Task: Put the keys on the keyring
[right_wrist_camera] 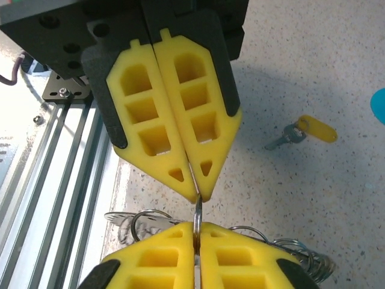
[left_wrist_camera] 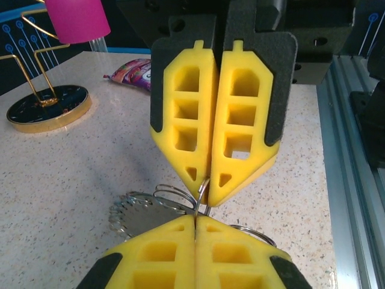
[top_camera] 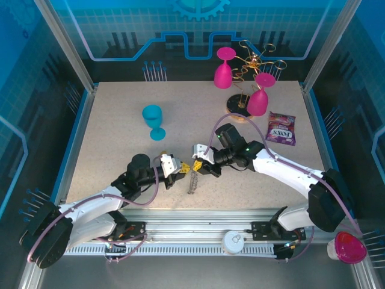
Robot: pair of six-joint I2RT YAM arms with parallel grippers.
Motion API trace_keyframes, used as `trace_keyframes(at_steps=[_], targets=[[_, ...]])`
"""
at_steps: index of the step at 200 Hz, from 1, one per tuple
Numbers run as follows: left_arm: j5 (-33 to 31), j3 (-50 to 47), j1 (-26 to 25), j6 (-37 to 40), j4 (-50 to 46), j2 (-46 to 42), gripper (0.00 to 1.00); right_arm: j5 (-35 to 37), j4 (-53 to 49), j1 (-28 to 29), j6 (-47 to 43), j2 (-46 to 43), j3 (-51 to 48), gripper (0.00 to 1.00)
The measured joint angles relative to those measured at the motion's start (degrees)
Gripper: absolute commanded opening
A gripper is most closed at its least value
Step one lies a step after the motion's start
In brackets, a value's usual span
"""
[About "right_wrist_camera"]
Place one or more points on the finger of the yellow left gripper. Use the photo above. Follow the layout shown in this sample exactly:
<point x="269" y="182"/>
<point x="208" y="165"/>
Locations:
<point x="168" y="162"/>
<point x="186" y="99"/>

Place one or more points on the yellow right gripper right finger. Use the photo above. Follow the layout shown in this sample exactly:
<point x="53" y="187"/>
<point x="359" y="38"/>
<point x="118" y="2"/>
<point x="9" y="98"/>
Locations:
<point x="240" y="259"/>

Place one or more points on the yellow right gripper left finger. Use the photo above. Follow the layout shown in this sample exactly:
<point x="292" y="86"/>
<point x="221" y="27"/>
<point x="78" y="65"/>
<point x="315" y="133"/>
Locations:
<point x="156" y="259"/>

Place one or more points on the silver key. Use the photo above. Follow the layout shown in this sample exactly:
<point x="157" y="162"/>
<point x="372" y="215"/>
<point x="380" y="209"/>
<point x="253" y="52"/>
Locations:
<point x="287" y="135"/>

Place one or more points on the yellow plastic key tag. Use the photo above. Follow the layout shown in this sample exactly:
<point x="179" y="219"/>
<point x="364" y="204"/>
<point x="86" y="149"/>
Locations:
<point x="319" y="128"/>

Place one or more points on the blue plastic wine glass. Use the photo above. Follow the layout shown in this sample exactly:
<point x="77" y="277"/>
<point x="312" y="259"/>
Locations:
<point x="379" y="105"/>

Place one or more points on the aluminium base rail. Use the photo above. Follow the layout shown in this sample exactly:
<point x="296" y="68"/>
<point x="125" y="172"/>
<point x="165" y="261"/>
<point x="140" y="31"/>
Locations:
<point x="54" y="180"/>

